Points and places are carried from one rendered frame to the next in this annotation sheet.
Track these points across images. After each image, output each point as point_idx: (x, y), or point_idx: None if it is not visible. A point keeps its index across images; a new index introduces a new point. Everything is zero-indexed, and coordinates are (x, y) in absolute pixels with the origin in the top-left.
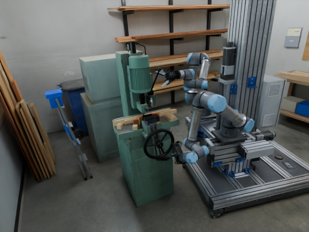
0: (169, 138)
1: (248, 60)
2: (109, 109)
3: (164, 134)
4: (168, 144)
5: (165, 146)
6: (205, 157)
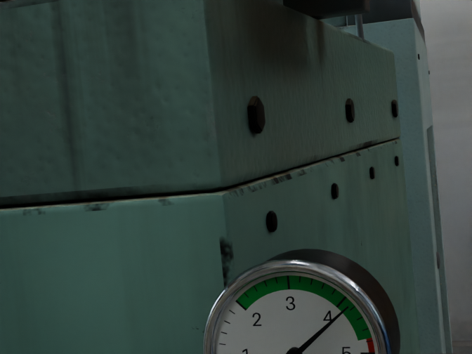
0: (159, 180)
1: None
2: None
3: (17, 33)
4: (147, 324)
5: (62, 346)
6: None
